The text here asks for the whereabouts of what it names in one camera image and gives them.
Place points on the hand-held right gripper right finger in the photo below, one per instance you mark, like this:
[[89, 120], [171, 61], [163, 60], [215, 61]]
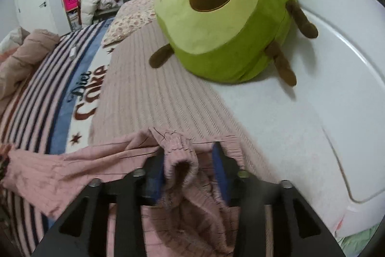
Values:
[[221, 175]]

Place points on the pink ribbed blanket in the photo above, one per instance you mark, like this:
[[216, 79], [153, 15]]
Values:
[[150, 94]]

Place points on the green avocado plush toy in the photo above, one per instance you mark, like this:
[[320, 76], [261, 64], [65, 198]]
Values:
[[216, 34]]

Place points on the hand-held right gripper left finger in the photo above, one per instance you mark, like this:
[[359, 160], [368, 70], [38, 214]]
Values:
[[156, 184]]

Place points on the floral pillow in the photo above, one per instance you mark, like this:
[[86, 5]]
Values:
[[132, 19]]

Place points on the pink checked pants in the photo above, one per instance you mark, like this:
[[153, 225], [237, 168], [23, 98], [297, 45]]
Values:
[[90, 166]]

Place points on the pale green cloth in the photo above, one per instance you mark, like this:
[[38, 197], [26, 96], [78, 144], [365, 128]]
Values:
[[361, 237]]

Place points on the white bed sheet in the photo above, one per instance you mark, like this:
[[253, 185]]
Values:
[[300, 112]]

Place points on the pink and cream duvet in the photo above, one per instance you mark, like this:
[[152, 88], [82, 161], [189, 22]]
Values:
[[27, 58]]

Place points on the bright pink box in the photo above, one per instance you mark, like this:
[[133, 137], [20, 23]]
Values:
[[69, 0]]

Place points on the striped printed blanket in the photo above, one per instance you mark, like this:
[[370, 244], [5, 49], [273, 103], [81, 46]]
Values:
[[39, 94]]

